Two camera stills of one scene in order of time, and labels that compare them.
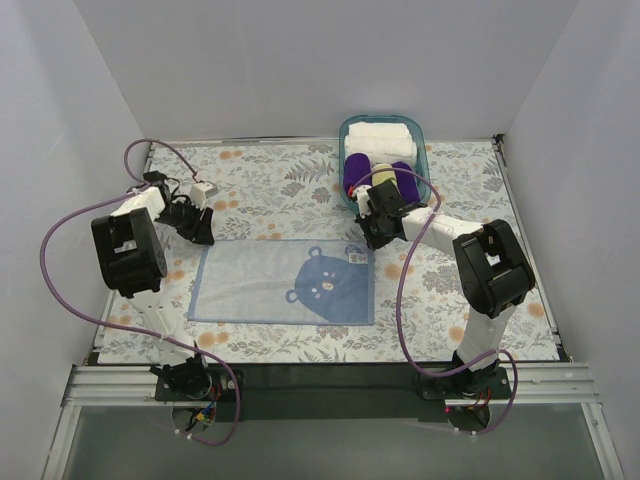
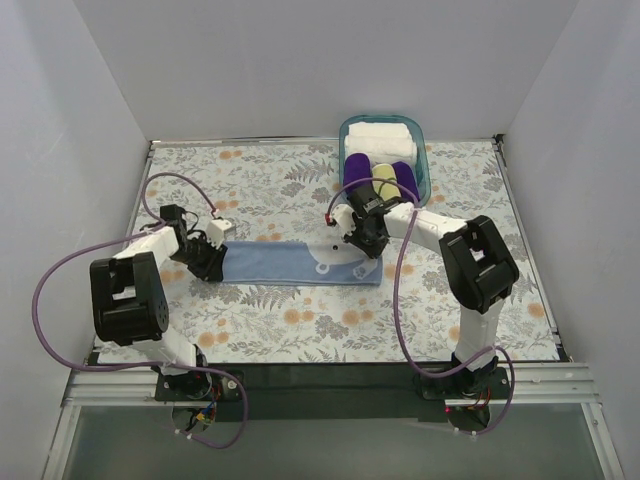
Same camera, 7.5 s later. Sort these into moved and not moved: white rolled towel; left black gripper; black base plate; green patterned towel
Moved: left black gripper
Not moved: green patterned towel; white rolled towel; black base plate
